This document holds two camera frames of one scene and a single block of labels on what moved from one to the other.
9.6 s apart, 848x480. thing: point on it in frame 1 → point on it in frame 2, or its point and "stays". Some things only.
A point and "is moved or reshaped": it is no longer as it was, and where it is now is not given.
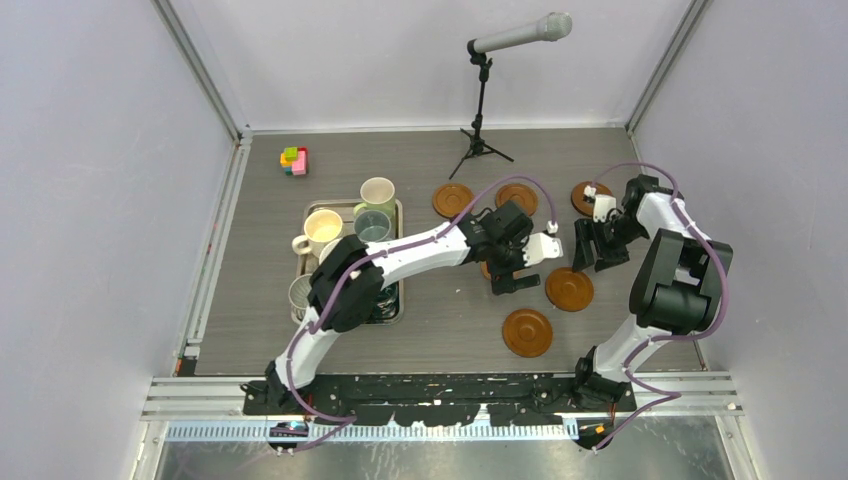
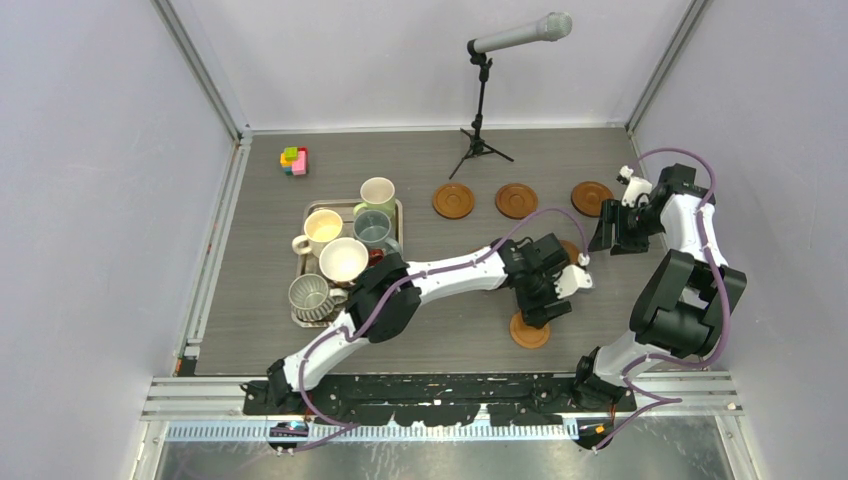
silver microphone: x=554 y=26 stays
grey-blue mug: x=372 y=226 stays
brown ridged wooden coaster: x=567 y=290 is moved or reshaped
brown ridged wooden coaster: x=451 y=199 stays
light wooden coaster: x=516 y=275 is moved or reshaped
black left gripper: x=502 y=277 → x=534 y=312
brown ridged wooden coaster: x=587 y=208 stays
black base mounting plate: x=438 y=399 stays
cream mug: x=320 y=226 stays
